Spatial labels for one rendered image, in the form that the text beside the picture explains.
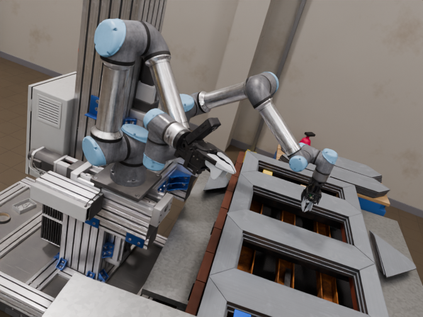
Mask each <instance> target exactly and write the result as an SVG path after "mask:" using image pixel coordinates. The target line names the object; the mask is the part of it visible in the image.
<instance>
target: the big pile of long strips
mask: <svg viewBox="0 0 423 317"><path fill-rule="evenodd" d="M281 151H282V152H284V151H283V149H282V148H281ZM284 153H285V152H284ZM278 160H279V161H282V162H285V163H289V162H290V160H289V158H288V157H287V155H286V154H282V156H280V158H279V159H278ZM315 168H316V165H314V164H311V163H309V164H308V165H307V167H306V168H305V169H307V170H310V171H312V172H313V171H314V170H315ZM330 177H331V178H334V179H337V180H340V181H343V182H347V183H350V184H353V185H355V188H356V192H357V193H358V194H362V195H364V196H368V197H371V198H376V197H381V196H384V195H386V194H387V192H389V191H390V189H389V188H387V187H386V186H384V185H383V184H381V183H382V179H381V178H382V175H381V174H379V173H378V172H377V171H375V170H373V169H372V168H371V167H369V166H367V165H364V164H360V163H358V162H355V161H352V160H349V159H346V158H342V157H339V156H338V158H337V160H336V164H335V165H334V167H333V169H332V171H331V173H330Z"/></svg>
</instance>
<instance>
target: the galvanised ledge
mask: <svg viewBox="0 0 423 317"><path fill-rule="evenodd" d="M209 177H210V172H209V171H207V170H206V169H205V171H202V173H201V174H200V175H199V177H198V179H197V181H196V182H195V184H194V186H193V188H192V190H191V194H190V195H189V197H188V198H187V200H186V202H185V204H184V206H183V208H182V210H181V212H180V214H179V216H178V218H177V220H176V222H175V224H174V226H173V228H172V230H171V232H170V234H169V236H168V238H167V240H166V242H165V244H164V246H163V248H162V250H161V252H160V254H159V256H158V258H157V260H156V262H155V264H154V266H153V268H152V270H151V272H150V274H149V276H148V278H147V280H146V281H145V284H144V286H143V288H142V292H141V294H144V295H146V296H150V297H152V298H155V299H158V300H160V301H164V302H166V303H169V304H172V305H175V306H177V307H180V308H183V309H186V307H187V305H188V298H189V294H190V292H191V288H192V286H193V283H195V281H196V278H197V275H198V272H199V269H200V267H201V263H202V261H203V257H204V255H205V252H206V248H207V246H208V242H209V241H210V237H211V235H210V234H211V232H212V228H213V225H214V222H215V221H216V220H217V216H218V214H219V211H220V208H221V205H222V202H223V199H224V196H225V193H226V191H225V190H226V188H227V187H225V188H220V189H212V190H207V191H204V188H205V185H206V183H207V181H208V179H209Z"/></svg>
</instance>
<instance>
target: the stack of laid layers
mask: <svg viewBox="0 0 423 317"><path fill-rule="evenodd" d="M259 168H260V169H264V170H267V171H270V172H273V173H275V174H279V175H282V176H285V177H288V178H290V179H294V180H296V181H300V182H304V183H306V184H308V181H309V179H311V177H309V176H306V175H303V174H299V173H297V172H293V171H291V170H288V169H284V168H282V167H278V166H275V165H272V164H269V163H266V162H263V161H260V160H259V161H258V165H257V171H258V169H259ZM321 189H325V190H327V191H330V192H334V193H336V194H338V196H339V198H341V199H344V200H345V197H344V191H343V187H339V186H336V185H333V184H330V183H328V182H326V183H325V184H324V185H323V186H322V187H321ZM253 194H256V195H258V196H262V197H265V198H268V199H271V200H273V201H277V202H279V203H283V204H286V205H289V206H292V207H294V208H298V209H301V210H302V201H300V200H297V199H294V198H292V197H288V196H285V195H282V194H279V193H277V192H273V191H270V190H267V189H264V188H261V187H258V186H255V185H253V187H252V192H251V198H250V201H249V206H248V210H250V206H251V201H252V196H253ZM307 212H309V213H313V214H316V215H319V216H322V217H324V218H328V219H330V220H334V221H337V222H340V223H343V226H344V233H345V237H346V243H348V244H351V245H354V241H353V235H352V231H351V225H350V222H349V217H348V216H345V215H343V214H339V213H336V212H333V211H330V210H328V209H324V208H321V207H318V206H315V205H313V206H312V209H311V211H309V210H308V211H307ZM243 241H245V242H248V243H251V244H253V245H257V246H259V247H262V248H266V249H268V250H272V251H274V252H277V253H280V254H283V255H286V256H289V257H292V258H294V259H297V260H301V261H303V262H306V263H309V264H312V265H315V266H317V267H321V268H323V269H327V270H330V271H333V272H335V273H338V274H341V275H344V276H347V277H350V278H352V280H353V284H354V291H355V295H356V302H357V306H358V311H359V312H362V313H365V314H368V310H367V307H366V301H365V297H364V291H363V285H362V282H361V276H360V272H359V271H360V270H361V269H360V270H358V269H354V268H352V267H348V266H346V265H343V264H340V263H337V262H334V261H331V260H328V259H325V258H322V257H319V256H317V255H314V254H311V253H308V252H304V251H302V250H299V249H296V248H293V247H290V246H287V245H284V244H282V243H278V242H275V241H272V240H270V239H267V238H264V237H261V236H258V235H255V234H253V233H249V232H247V231H244V230H243V232H242V238H241V241H240V246H239V251H238V254H237V260H236V263H235V268H236V269H237V266H238V263H239V257H240V251H241V248H242V242H243ZM374 264H375V263H374ZM374 264H373V265H374ZM370 266H371V265H370ZM368 267H369V266H368ZM365 268H366V267H365ZM363 269H364V268H363ZM226 301H227V300H226ZM235 309H236V310H239V311H242V312H245V313H247V314H251V317H271V316H268V315H266V314H262V313H259V312H257V311H254V310H251V309H248V308H245V307H243V306H239V305H238V304H234V303H231V302H229V301H227V305H226V308H225V314H224V317H227V314H229V315H232V316H233V315H234V310H235Z"/></svg>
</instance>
